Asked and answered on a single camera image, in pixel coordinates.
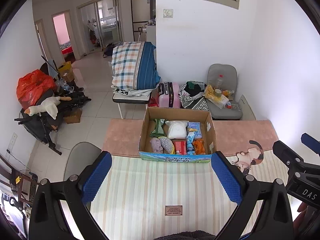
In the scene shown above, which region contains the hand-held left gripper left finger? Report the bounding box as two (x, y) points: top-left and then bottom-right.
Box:
(29, 151), (112, 240)

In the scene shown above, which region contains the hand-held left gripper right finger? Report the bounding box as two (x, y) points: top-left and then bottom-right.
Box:
(211, 151), (294, 240)

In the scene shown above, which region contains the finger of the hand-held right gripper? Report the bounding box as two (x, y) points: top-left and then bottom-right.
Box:
(272, 141), (305, 174)
(301, 133), (320, 155)

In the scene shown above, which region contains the orange snack packet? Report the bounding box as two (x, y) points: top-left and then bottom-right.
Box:
(192, 140), (206, 155)

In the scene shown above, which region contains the blue tube packet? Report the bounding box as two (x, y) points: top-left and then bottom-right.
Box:
(185, 127), (197, 155)

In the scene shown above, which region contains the printed cardboard box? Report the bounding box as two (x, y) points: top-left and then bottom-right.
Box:
(139, 107), (217, 164)

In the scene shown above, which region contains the red snack packet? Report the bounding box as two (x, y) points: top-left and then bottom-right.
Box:
(172, 140), (187, 155)

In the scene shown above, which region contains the light blue tissue packet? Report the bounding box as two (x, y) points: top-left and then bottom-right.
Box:
(187, 122), (202, 140)

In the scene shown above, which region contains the purple sock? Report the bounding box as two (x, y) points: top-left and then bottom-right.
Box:
(149, 137), (163, 153)

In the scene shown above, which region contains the silver and yellow packet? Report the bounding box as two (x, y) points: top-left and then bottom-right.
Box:
(160, 136), (175, 154)

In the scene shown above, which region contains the white plastic bag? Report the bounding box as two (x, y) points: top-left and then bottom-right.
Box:
(165, 120), (188, 140)

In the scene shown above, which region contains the green packet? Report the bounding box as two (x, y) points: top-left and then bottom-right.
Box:
(150, 119), (166, 137)

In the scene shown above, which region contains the person's right hand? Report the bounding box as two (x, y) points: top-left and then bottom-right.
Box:
(294, 201), (310, 230)

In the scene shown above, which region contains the grey plastic chair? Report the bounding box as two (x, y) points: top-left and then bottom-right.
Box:
(63, 142), (103, 180)

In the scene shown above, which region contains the white board panel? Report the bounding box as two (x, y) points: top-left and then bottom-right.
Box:
(237, 94), (257, 121)

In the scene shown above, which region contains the striped mat with cat print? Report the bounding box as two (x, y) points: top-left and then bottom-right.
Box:
(89, 119), (294, 238)

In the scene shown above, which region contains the brown mat label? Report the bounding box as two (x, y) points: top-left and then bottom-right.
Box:
(165, 205), (183, 215)

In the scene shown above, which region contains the black power strip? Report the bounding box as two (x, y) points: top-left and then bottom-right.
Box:
(29, 172), (38, 203)

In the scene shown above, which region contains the brown cardboard box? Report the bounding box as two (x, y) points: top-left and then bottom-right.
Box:
(64, 107), (83, 124)

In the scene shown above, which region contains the dark fleece garment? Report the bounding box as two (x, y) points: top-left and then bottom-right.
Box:
(154, 230), (215, 240)

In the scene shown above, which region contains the black stroller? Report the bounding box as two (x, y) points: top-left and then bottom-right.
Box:
(14, 55), (92, 155)

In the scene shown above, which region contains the yellow plastic bag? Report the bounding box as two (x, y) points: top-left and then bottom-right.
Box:
(204, 85), (229, 108)

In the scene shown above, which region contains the black and white patterned bag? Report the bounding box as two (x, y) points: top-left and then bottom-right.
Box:
(179, 81), (210, 112)

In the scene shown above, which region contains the white goose plush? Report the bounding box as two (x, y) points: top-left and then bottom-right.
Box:
(24, 97), (62, 119)

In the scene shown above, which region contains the pink suitcase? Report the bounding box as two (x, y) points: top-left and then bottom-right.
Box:
(157, 82), (181, 108)

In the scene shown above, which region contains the grey cushioned chair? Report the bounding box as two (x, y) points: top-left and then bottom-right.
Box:
(206, 64), (243, 120)

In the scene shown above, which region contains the orange plastic bag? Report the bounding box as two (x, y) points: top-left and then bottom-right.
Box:
(16, 70), (57, 109)

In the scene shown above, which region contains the yellow paper bag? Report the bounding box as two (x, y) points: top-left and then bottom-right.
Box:
(58, 61), (73, 77)

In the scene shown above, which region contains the plaid bedding bundle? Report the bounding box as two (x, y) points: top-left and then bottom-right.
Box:
(111, 41), (161, 90)

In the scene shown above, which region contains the dark backpack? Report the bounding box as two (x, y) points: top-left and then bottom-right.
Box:
(103, 45), (115, 58)

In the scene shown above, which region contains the white refrigerator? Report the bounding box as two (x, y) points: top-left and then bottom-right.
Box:
(130, 0), (156, 43)

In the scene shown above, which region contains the white wall socket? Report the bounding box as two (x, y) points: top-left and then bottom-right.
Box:
(10, 133), (18, 153)

